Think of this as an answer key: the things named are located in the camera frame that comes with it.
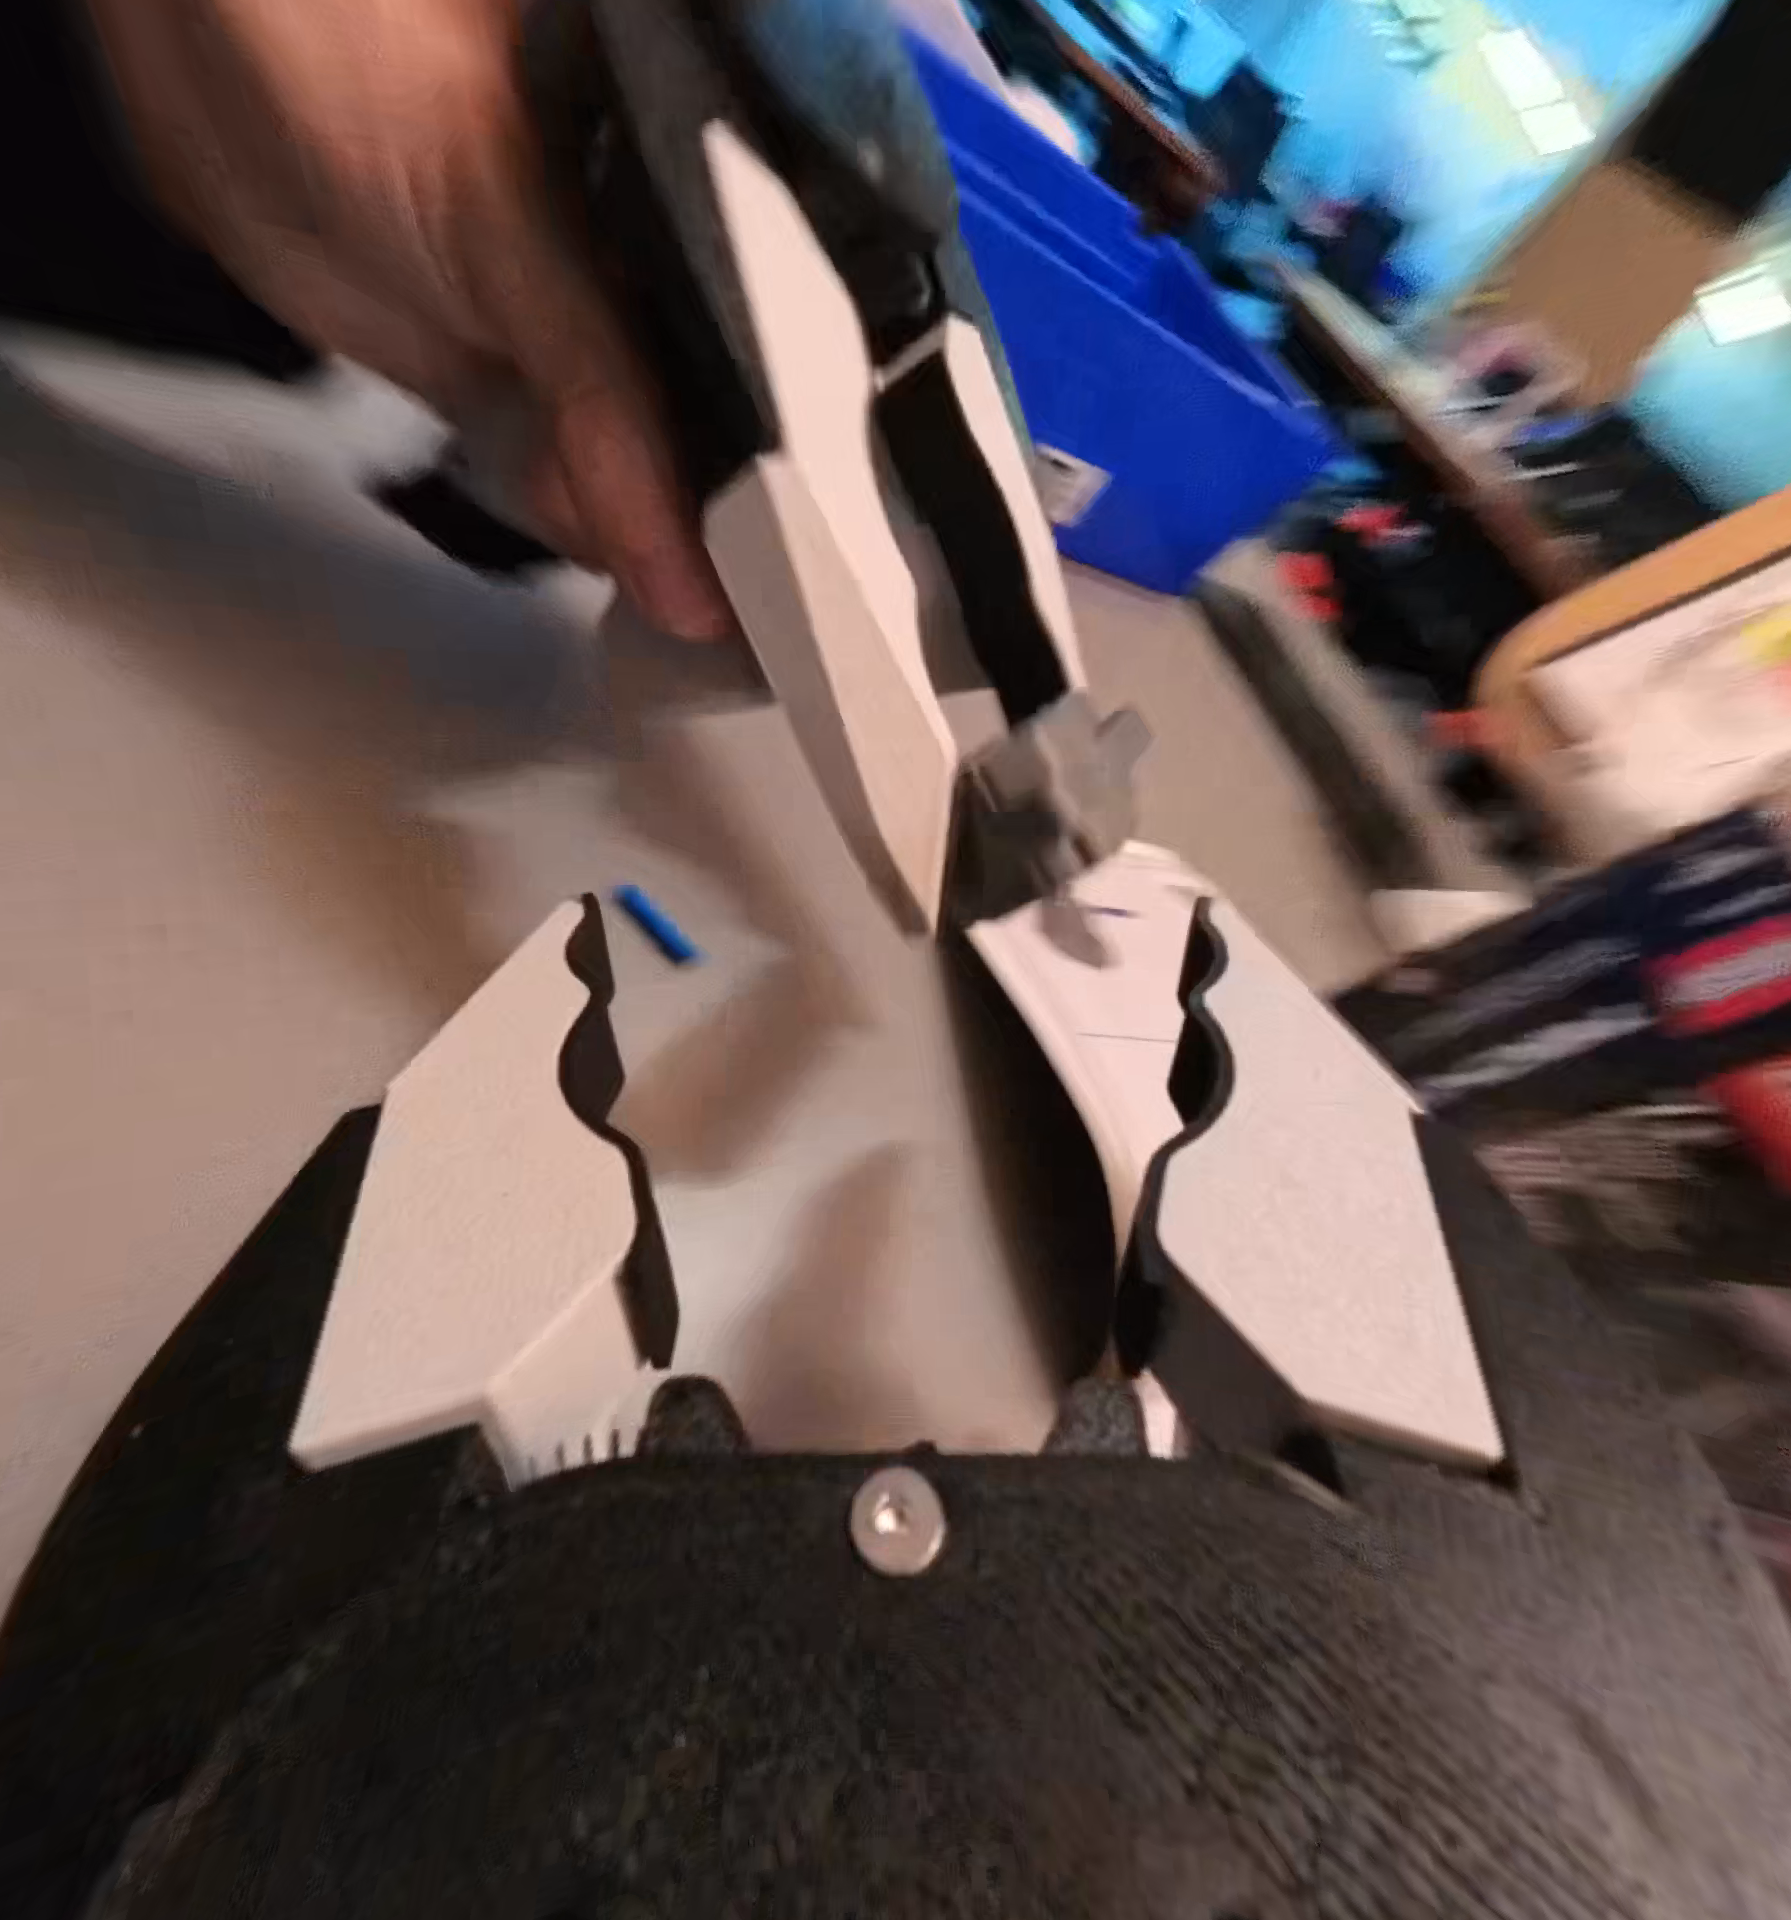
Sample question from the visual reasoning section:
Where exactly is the background wooden table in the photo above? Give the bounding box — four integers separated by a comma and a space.
1277, 261, 1601, 594

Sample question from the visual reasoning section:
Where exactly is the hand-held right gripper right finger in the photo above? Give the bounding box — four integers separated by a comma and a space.
1116, 897, 1506, 1468

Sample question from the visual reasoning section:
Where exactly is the person's left forearm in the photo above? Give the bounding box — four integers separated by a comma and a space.
0, 0, 329, 380

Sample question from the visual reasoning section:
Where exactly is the open instruction booklet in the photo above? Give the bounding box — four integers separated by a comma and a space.
963, 840, 1532, 1220

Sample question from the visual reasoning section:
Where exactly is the small blue toy pin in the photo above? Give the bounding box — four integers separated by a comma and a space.
610, 883, 706, 964

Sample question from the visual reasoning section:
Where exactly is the white printed board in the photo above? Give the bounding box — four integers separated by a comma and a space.
1476, 457, 1791, 849

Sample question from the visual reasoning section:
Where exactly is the black toy set box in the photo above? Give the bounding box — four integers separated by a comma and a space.
1331, 780, 1791, 1204

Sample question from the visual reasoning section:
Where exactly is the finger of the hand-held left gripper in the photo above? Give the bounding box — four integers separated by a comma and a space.
869, 311, 1096, 725
700, 119, 969, 938

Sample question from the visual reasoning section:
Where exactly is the grey toy motor block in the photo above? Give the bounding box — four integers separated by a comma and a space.
954, 693, 1154, 964

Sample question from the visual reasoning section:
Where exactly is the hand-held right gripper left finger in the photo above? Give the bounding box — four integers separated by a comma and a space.
290, 893, 683, 1486

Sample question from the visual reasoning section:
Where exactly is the blue storage bin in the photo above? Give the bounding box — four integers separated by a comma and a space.
954, 164, 1342, 596
897, 26, 1182, 300

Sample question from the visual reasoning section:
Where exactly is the grey desk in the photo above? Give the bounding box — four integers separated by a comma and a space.
0, 307, 1526, 1787

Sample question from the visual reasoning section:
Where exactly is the person's left hand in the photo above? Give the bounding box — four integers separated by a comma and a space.
85, 0, 739, 647

